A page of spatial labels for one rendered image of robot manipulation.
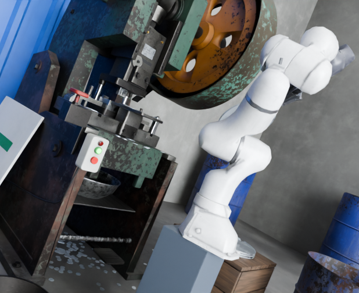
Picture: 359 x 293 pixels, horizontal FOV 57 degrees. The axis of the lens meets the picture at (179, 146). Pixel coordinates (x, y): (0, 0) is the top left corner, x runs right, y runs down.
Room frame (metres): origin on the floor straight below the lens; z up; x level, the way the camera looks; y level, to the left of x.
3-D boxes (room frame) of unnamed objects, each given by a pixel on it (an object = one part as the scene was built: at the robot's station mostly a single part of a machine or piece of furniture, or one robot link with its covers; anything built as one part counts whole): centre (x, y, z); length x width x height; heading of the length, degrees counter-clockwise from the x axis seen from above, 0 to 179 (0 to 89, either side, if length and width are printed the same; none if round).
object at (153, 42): (1.63, 0.34, 1.04); 0.17 x 0.15 x 0.30; 47
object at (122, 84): (1.66, 0.38, 0.86); 0.20 x 0.16 x 0.05; 137
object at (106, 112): (1.66, 0.38, 0.72); 0.20 x 0.16 x 0.03; 137
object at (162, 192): (1.95, 0.29, 0.45); 0.92 x 0.12 x 0.90; 47
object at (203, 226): (1.11, -0.21, 0.52); 0.22 x 0.19 x 0.14; 58
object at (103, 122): (1.66, 0.37, 0.68); 0.45 x 0.30 x 0.06; 137
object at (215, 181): (1.14, -0.21, 0.71); 0.18 x 0.11 x 0.25; 93
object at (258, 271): (1.62, -0.39, 0.18); 0.40 x 0.38 x 0.35; 50
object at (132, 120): (1.54, 0.24, 0.72); 0.25 x 0.14 x 0.14; 47
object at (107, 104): (1.66, 0.37, 0.76); 0.15 x 0.09 x 0.05; 137
